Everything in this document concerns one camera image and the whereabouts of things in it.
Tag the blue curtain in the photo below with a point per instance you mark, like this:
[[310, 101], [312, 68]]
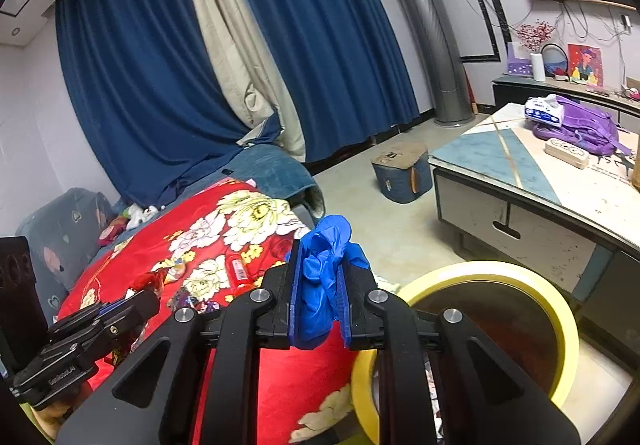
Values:
[[342, 65], [147, 97]]

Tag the coffee table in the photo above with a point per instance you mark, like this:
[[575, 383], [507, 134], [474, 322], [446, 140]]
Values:
[[579, 228]]

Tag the yellow rimmed black trash bin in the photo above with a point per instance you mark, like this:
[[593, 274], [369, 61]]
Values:
[[515, 323]]

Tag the blue storage stool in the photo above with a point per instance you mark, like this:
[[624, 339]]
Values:
[[403, 172]]

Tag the purple snack wrapper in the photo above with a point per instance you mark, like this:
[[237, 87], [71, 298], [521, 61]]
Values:
[[184, 298]]

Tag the red floral blanket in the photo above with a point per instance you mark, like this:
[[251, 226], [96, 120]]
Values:
[[301, 393]]

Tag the blue rubber glove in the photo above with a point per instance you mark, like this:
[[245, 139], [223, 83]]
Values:
[[319, 290]]

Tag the plush toys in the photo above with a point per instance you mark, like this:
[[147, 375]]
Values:
[[131, 217]]

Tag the colourful picture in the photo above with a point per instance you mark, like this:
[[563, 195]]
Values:
[[585, 64]]

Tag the black tv cabinet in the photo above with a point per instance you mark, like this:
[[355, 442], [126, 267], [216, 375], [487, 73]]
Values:
[[518, 89]]

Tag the white vase with red flowers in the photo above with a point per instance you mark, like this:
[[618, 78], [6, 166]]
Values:
[[534, 37]]

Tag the left hand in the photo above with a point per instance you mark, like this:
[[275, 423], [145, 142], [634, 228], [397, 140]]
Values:
[[51, 418]]

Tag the purple bag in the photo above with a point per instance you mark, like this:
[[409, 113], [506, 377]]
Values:
[[587, 128]]

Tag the beige curtain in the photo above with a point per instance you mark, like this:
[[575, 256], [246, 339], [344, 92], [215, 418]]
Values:
[[249, 78]]

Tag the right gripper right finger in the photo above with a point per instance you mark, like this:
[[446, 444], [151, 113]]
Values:
[[446, 360]]

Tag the blue curtain right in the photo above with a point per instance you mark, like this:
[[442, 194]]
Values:
[[342, 65]]

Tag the white tissue pack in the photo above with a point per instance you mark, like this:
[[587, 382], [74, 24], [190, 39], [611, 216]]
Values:
[[545, 110]]

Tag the round mirror ornament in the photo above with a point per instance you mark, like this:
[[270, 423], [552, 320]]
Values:
[[555, 60]]

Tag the small red candy wrapper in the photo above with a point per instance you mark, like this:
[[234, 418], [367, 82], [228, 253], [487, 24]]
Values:
[[153, 281]]

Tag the silver tower air conditioner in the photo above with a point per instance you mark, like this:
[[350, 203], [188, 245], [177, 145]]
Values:
[[440, 59]]

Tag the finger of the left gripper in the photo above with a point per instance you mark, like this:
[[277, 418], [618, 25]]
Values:
[[142, 305]]

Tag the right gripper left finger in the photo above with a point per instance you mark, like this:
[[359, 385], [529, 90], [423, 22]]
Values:
[[195, 379]]

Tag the blue curtain left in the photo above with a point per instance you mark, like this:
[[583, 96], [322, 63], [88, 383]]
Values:
[[147, 97]]

